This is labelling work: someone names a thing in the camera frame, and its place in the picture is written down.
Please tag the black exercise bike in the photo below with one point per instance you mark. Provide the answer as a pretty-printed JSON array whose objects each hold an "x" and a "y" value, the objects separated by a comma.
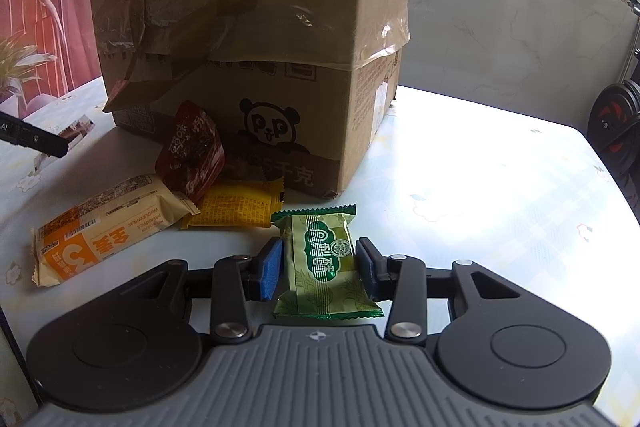
[{"x": 617, "y": 117}]

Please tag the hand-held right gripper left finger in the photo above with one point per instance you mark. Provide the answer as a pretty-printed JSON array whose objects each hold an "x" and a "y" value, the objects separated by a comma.
[{"x": 270, "y": 269}]

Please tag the red printed wall cloth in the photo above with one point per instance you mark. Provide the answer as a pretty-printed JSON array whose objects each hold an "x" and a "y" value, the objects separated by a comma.
[{"x": 40, "y": 22}]

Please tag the brown cardboard box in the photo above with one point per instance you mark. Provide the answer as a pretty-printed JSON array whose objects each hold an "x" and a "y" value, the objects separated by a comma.
[{"x": 280, "y": 22}]

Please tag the dark red snack packet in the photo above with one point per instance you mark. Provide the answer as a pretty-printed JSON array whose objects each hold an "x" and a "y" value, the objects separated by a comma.
[{"x": 192, "y": 152}]

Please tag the green pastry packet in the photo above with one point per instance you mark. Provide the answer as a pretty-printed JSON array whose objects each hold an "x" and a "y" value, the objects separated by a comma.
[{"x": 322, "y": 257}]

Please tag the yellow snack packet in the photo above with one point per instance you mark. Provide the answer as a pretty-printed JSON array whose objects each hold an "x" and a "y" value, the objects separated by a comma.
[{"x": 235, "y": 207}]

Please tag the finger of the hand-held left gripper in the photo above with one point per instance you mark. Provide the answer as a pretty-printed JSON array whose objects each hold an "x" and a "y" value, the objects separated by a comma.
[{"x": 47, "y": 142}]

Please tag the cream orange biscuit packet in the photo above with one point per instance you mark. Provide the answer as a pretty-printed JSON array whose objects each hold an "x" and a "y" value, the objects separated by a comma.
[{"x": 105, "y": 227}]

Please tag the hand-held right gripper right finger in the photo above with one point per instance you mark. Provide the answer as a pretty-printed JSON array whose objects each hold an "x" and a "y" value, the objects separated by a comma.
[{"x": 366, "y": 269}]

